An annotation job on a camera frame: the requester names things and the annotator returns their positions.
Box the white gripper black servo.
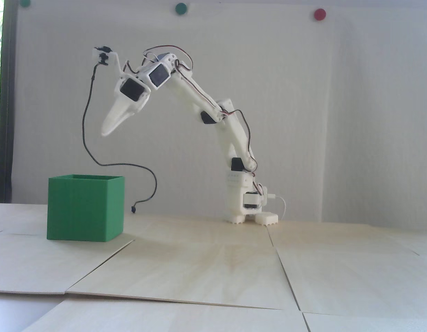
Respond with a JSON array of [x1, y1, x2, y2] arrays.
[[101, 73, 152, 136]]

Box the green box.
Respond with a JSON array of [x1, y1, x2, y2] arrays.
[[47, 174, 126, 242]]

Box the white backdrop sheet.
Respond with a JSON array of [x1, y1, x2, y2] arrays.
[[13, 2, 342, 222]]

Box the light plywood board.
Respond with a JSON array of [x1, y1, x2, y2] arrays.
[[0, 230, 135, 295], [0, 203, 49, 237], [267, 222, 427, 319], [66, 240, 301, 311], [302, 312, 427, 332], [123, 213, 274, 248], [22, 298, 312, 332]]

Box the wrist camera on white mount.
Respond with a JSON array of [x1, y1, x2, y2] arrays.
[[92, 45, 126, 75]]

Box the black camera cable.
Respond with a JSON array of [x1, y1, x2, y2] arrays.
[[81, 61, 158, 213]]

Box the dark window frame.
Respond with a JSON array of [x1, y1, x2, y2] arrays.
[[2, 0, 17, 204]]

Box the red black servo wires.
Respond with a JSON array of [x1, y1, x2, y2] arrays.
[[125, 45, 264, 194]]

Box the white power cable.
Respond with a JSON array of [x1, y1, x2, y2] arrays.
[[268, 194, 287, 222]]

